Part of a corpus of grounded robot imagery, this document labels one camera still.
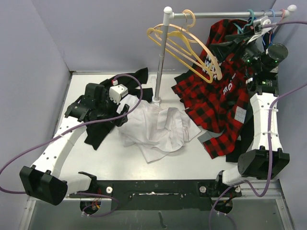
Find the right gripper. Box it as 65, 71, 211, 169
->
209, 28, 262, 73

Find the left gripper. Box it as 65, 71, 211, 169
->
95, 90, 129, 126

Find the white shirt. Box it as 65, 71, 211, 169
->
118, 95, 201, 163

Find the beige plastic hanger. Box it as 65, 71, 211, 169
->
146, 6, 223, 83

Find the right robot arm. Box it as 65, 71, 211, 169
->
210, 34, 290, 196

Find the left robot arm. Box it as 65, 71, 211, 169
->
20, 83, 129, 206

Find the yellow plastic hanger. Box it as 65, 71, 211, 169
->
153, 23, 214, 84

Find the teal hanger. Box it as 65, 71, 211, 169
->
233, 9, 255, 34

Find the blue hanger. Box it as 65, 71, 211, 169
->
260, 9, 276, 46

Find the red black plaid shirt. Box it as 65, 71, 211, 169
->
171, 19, 259, 160

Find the metal clothes rack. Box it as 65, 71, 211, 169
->
147, 5, 297, 106

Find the grey garment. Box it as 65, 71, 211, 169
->
197, 131, 222, 143

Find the black hanging garment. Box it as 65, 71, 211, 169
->
225, 71, 280, 163

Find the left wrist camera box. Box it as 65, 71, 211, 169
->
109, 84, 128, 104

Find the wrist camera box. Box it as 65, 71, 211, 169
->
253, 16, 272, 35
109, 84, 128, 104

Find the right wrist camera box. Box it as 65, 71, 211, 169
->
253, 16, 272, 35

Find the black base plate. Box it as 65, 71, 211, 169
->
69, 179, 242, 214

